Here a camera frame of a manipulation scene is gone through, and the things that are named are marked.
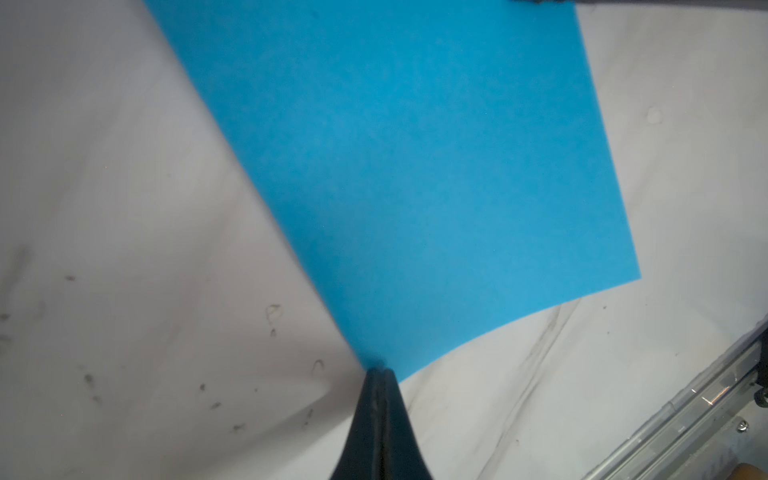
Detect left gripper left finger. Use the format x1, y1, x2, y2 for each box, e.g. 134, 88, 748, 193
330, 369, 381, 480

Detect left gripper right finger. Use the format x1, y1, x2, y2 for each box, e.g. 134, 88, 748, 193
379, 369, 432, 480

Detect blue square paper sheet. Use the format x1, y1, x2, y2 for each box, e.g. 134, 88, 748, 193
147, 1, 640, 379

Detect aluminium front rail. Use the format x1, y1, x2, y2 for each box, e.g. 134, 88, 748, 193
585, 319, 767, 479

